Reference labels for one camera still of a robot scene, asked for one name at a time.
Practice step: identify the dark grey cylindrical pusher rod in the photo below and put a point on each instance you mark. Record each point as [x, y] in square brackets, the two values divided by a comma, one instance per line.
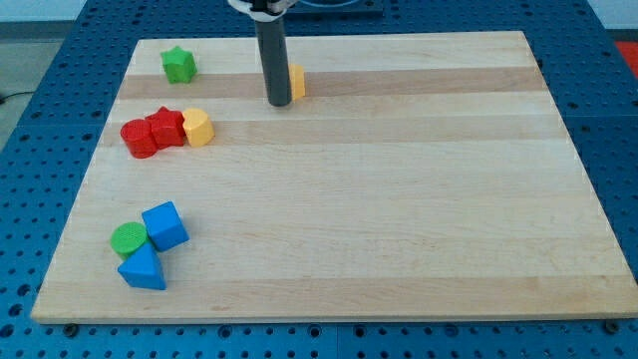
[274, 61]

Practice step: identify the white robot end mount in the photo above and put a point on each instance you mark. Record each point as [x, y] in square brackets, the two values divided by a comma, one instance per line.
[262, 11]

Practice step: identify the yellow hexagon block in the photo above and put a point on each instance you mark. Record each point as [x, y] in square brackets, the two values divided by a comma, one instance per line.
[297, 81]

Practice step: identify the green star block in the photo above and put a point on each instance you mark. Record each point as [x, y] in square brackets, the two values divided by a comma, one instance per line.
[178, 65]

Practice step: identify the yellow heart block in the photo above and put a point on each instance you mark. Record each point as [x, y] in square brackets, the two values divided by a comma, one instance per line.
[198, 127]

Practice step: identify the red star block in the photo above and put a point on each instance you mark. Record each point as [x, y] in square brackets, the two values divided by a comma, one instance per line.
[167, 128]

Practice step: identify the red cylinder block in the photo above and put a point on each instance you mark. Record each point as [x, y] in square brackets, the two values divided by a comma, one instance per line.
[138, 138]

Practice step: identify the wooden board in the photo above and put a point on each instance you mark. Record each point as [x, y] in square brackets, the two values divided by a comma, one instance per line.
[423, 177]

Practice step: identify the blue cube block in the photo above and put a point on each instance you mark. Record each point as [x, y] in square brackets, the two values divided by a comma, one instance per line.
[164, 226]

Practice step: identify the green cylinder block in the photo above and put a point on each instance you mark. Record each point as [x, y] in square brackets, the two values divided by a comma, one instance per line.
[127, 238]

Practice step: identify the blue triangle block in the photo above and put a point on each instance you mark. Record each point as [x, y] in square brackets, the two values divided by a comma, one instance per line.
[143, 269]

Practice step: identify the red object at edge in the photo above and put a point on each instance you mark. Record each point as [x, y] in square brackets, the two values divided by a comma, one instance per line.
[629, 52]

